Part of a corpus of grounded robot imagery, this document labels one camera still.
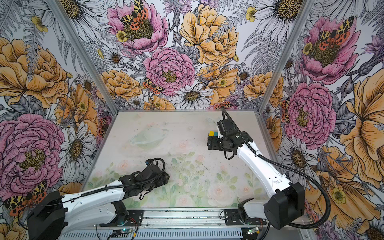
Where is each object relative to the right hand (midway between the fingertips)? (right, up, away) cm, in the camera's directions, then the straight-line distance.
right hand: (215, 149), depth 79 cm
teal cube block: (+2, +7, +16) cm, 18 cm away
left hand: (-28, -19, +4) cm, 34 cm away
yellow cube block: (0, +7, +18) cm, 19 cm away
